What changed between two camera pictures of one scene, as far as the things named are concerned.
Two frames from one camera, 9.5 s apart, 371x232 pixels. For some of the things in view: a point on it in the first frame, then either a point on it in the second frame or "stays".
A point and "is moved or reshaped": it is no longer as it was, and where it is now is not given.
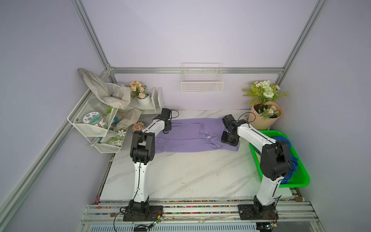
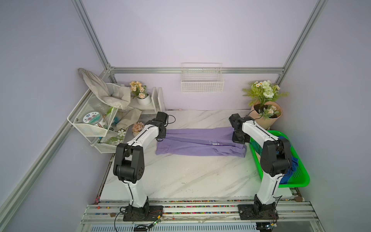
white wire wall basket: [202, 78] stays
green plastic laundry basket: [300, 176] stays
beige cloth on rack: [130, 119] stays
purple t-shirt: [192, 134] is moved or reshaped
